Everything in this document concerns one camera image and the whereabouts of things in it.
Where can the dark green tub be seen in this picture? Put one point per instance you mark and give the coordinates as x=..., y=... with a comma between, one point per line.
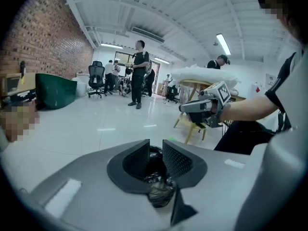
x=56, y=91

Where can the round wooden stool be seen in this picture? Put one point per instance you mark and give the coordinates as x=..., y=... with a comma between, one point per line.
x=190, y=126

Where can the person's right forearm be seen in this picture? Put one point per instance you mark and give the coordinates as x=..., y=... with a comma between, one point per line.
x=247, y=108

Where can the black office chair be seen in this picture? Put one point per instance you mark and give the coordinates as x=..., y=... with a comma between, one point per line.
x=96, y=78

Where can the person's black striped shirt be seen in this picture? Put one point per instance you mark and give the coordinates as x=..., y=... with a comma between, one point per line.
x=284, y=80

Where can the ceiling tube light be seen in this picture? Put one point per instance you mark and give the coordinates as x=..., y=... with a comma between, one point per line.
x=161, y=60
x=223, y=44
x=111, y=46

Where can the person's head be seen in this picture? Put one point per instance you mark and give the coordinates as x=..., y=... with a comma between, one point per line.
x=274, y=3

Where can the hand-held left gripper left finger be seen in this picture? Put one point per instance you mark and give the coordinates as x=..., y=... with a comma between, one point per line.
x=91, y=196

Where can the black plastic bin bag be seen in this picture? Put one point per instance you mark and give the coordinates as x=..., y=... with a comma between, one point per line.
x=160, y=189

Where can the person's black trousers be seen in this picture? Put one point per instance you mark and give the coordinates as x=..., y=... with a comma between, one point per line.
x=243, y=136

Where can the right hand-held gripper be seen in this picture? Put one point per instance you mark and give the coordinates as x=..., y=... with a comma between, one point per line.
x=222, y=93

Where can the long black box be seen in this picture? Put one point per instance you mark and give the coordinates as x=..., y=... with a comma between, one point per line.
x=26, y=95

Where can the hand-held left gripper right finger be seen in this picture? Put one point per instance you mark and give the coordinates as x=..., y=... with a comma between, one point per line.
x=240, y=191

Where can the ceiling air vent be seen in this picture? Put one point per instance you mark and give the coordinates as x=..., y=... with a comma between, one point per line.
x=148, y=34

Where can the brown cardboard box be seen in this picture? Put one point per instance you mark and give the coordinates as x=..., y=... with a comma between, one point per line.
x=14, y=82

